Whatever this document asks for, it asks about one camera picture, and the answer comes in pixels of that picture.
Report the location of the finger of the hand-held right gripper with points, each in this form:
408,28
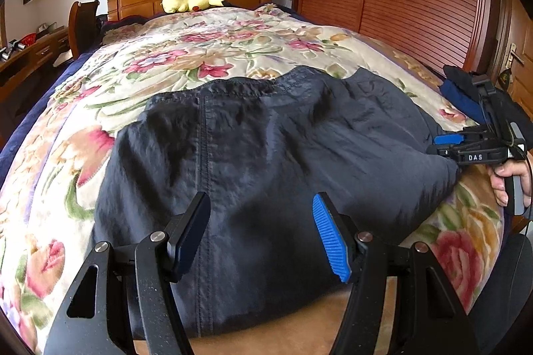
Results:
443,151
449,139

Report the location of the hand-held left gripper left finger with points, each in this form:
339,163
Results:
187,238

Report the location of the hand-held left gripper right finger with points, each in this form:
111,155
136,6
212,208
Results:
331,238

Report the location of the dark navy shorts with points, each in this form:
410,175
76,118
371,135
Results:
258,155

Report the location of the person's right hand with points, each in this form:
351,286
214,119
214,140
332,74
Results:
499,188

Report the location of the blue folded cloth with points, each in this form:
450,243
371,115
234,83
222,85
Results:
458,101

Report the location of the black cloth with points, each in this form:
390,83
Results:
458,73

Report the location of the wooden door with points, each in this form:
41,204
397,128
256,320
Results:
520,17

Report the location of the floral quilted blanket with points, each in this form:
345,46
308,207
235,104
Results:
187,51

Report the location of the navy bed sheet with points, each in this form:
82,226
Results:
41,96

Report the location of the dark pillow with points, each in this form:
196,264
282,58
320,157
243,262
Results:
120,25

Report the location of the wooden desk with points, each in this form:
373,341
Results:
25,71

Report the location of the wooden chair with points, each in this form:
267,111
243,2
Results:
85,26

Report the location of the yellow plush toy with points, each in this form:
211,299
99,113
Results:
187,1

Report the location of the red container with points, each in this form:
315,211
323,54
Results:
29,40

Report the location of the grey metal object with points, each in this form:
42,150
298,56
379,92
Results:
10,48

